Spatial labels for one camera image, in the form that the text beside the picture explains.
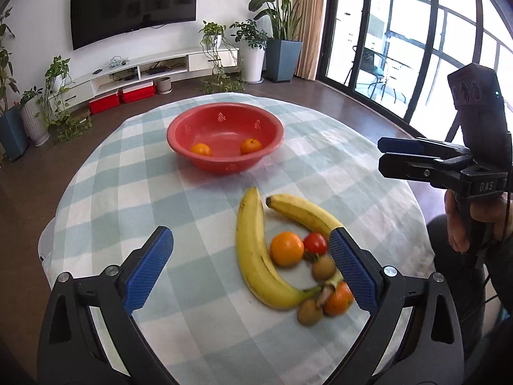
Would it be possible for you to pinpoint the red plastic colander bowl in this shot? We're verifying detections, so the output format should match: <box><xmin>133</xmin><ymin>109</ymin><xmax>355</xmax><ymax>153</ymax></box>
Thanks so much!
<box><xmin>166</xmin><ymin>102</ymin><xmax>284</xmax><ymax>175</ymax></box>

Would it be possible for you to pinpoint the trailing pothos plant on console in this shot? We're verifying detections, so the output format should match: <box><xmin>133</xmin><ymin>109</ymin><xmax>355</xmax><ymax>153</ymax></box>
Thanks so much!
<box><xmin>38</xmin><ymin>56</ymin><xmax>92</xmax><ymax>144</ymax></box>

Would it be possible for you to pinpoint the brown kiwi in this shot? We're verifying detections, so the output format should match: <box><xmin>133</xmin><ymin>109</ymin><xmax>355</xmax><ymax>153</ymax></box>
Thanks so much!
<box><xmin>312</xmin><ymin>255</ymin><xmax>337</xmax><ymax>282</ymax></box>
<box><xmin>297</xmin><ymin>299</ymin><xmax>324</xmax><ymax>327</ymax></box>

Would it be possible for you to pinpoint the plant in white ribbed pot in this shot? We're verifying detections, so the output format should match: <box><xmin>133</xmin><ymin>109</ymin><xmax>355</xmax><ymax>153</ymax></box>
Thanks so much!
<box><xmin>20</xmin><ymin>86</ymin><xmax>50</xmax><ymax>147</ymax></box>

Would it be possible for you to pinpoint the wall-mounted black television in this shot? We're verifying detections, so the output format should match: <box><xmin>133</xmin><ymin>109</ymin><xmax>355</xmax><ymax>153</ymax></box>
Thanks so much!
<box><xmin>71</xmin><ymin>0</ymin><xmax>197</xmax><ymax>50</ymax></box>

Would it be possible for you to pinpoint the red tomato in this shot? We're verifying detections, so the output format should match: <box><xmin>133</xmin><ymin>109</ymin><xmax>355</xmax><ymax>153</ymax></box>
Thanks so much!
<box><xmin>303</xmin><ymin>232</ymin><xmax>329</xmax><ymax>261</ymax></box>

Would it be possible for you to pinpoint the large leaf plant blue pot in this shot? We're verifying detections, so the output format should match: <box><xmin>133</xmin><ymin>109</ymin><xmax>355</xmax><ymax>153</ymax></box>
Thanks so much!
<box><xmin>248</xmin><ymin>0</ymin><xmax>326</xmax><ymax>82</ymax></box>

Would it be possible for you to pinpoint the smaller yellow banana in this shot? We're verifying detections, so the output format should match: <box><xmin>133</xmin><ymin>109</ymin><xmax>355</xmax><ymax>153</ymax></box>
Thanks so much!
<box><xmin>265</xmin><ymin>194</ymin><xmax>343</xmax><ymax>240</ymax></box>

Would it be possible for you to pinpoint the small grey pot on floor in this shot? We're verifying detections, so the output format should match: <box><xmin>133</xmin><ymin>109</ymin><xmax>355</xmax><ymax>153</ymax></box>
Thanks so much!
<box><xmin>155</xmin><ymin>77</ymin><xmax>172</xmax><ymax>95</ymax></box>

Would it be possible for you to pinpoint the green white checkered tablecloth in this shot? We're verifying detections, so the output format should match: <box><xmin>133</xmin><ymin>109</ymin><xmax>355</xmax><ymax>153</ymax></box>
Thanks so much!
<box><xmin>43</xmin><ymin>93</ymin><xmax>433</xmax><ymax>384</ymax></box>

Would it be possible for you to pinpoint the red storage box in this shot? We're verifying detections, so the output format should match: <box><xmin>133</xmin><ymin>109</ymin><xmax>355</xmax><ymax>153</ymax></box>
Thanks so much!
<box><xmin>89</xmin><ymin>90</ymin><xmax>121</xmax><ymax>115</ymax></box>
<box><xmin>120</xmin><ymin>81</ymin><xmax>156</xmax><ymax>103</ymax></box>

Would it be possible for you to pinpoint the person's right hand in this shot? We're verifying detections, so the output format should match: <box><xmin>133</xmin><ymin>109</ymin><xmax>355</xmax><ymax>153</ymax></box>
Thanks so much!
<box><xmin>444</xmin><ymin>190</ymin><xmax>512</xmax><ymax>253</ymax></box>

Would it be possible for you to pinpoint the person's right forearm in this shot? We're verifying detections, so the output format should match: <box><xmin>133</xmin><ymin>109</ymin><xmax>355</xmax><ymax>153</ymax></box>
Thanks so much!
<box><xmin>475</xmin><ymin>235</ymin><xmax>512</xmax><ymax>384</ymax></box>

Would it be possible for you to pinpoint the left red storage box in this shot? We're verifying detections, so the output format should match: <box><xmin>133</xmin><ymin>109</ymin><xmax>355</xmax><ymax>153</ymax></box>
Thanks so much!
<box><xmin>89</xmin><ymin>90</ymin><xmax>121</xmax><ymax>115</ymax></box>

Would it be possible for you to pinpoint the right red storage box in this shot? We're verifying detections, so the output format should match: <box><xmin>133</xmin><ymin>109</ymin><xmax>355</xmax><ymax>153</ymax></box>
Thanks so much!
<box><xmin>120</xmin><ymin>81</ymin><xmax>156</xmax><ymax>103</ymax></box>

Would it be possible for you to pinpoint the tall plant blue pot left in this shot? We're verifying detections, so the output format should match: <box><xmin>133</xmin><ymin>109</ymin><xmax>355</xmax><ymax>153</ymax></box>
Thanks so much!
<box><xmin>0</xmin><ymin>8</ymin><xmax>29</xmax><ymax>162</ymax></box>

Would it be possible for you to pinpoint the orange with stem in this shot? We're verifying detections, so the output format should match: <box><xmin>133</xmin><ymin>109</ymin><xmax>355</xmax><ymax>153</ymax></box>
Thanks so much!
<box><xmin>240</xmin><ymin>138</ymin><xmax>263</xmax><ymax>155</ymax></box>

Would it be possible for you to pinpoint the balcony chair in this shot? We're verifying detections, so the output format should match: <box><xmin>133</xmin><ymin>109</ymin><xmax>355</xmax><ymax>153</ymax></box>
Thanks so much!
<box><xmin>358</xmin><ymin>47</ymin><xmax>412</xmax><ymax>103</ymax></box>

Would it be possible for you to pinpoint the trailing plant right of console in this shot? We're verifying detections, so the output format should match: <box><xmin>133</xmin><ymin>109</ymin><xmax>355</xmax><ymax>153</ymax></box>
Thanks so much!
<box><xmin>199</xmin><ymin>21</ymin><xmax>244</xmax><ymax>95</ymax></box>

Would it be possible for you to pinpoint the large yellow banana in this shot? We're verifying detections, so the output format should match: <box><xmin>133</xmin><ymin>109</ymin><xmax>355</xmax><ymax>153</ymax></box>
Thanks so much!
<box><xmin>236</xmin><ymin>187</ymin><xmax>321</xmax><ymax>310</ymax></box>

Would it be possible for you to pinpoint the bushy plant white pot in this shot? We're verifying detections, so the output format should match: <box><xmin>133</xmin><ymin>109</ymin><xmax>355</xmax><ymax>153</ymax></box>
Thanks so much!
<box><xmin>230</xmin><ymin>19</ymin><xmax>268</xmax><ymax>84</ymax></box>

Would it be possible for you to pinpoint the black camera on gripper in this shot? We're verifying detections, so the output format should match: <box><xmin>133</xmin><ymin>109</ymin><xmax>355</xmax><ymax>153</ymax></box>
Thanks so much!
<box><xmin>448</xmin><ymin>63</ymin><xmax>512</xmax><ymax>171</ymax></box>

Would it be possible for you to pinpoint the large front orange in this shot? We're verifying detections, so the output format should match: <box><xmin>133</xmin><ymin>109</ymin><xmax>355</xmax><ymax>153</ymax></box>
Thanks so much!
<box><xmin>190</xmin><ymin>142</ymin><xmax>212</xmax><ymax>157</ymax></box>

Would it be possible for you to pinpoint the beige curtain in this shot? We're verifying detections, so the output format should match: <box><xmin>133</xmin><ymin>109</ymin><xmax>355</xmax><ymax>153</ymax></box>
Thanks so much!
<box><xmin>294</xmin><ymin>0</ymin><xmax>326</xmax><ymax>81</ymax></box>

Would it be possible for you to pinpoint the white tv console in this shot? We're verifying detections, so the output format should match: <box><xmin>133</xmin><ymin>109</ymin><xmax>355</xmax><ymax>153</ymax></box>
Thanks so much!
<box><xmin>65</xmin><ymin>46</ymin><xmax>238</xmax><ymax>109</ymax></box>

